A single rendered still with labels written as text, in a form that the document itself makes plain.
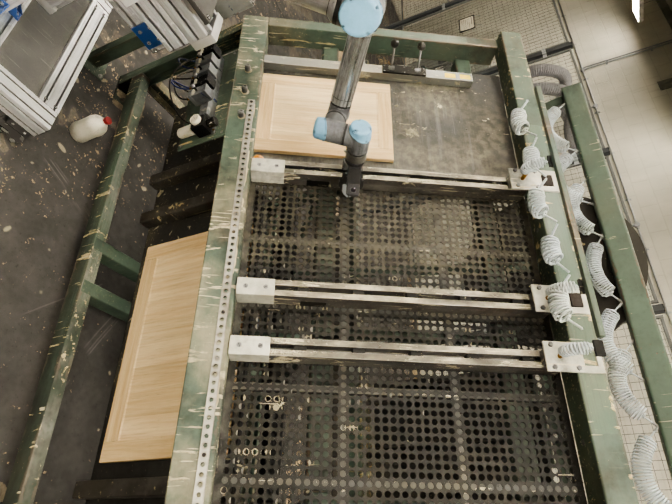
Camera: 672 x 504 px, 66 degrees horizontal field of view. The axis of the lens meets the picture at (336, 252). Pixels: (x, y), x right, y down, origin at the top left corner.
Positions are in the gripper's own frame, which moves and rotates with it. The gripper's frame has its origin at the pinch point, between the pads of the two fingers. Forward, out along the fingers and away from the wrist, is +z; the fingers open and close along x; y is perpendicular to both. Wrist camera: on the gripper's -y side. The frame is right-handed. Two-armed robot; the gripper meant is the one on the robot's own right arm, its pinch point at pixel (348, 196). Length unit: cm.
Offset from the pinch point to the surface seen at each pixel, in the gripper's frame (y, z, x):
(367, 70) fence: 69, -2, -8
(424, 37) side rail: 95, -4, -36
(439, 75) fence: 70, -2, -41
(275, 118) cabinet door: 37.9, 0.4, 30.6
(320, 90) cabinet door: 57, 0, 12
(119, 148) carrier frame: 42, 32, 103
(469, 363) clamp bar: -65, -4, -38
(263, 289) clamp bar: -44, -4, 29
